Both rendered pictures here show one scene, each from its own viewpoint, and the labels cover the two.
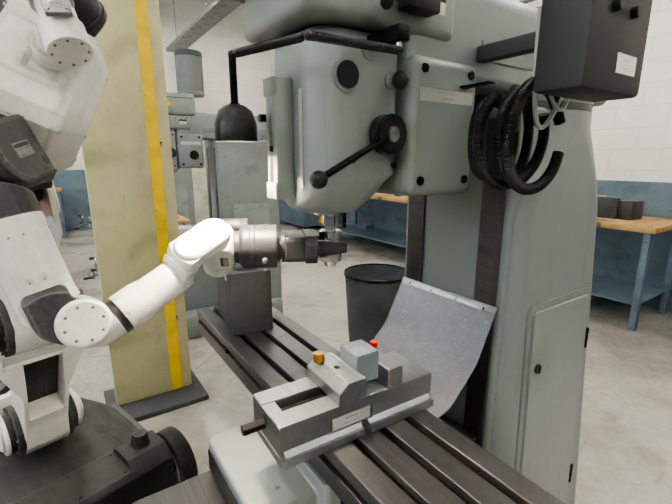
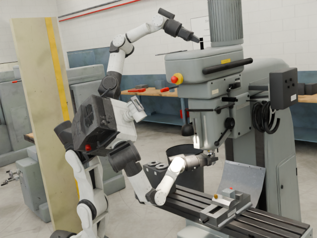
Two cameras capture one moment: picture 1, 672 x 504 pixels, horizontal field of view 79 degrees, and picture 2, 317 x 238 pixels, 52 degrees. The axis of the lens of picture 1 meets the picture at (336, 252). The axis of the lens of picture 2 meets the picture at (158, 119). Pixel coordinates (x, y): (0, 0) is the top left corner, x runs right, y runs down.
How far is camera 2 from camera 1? 128 cm
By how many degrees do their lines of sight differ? 9
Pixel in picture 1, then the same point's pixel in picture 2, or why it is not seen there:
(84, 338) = (162, 202)
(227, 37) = not seen: outside the picture
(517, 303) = (271, 165)
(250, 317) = not seen: hidden behind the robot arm
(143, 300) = (167, 188)
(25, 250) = (145, 180)
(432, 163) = (241, 126)
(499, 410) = (271, 204)
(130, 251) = (58, 165)
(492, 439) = not seen: hidden behind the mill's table
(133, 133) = (54, 100)
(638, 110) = (306, 30)
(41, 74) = (128, 124)
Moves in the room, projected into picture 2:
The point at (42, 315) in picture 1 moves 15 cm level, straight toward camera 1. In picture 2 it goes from (152, 197) to (174, 204)
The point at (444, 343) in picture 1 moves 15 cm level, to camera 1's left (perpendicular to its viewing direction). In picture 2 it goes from (248, 183) to (228, 188)
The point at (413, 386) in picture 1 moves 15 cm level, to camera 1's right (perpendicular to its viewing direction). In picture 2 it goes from (246, 199) to (268, 195)
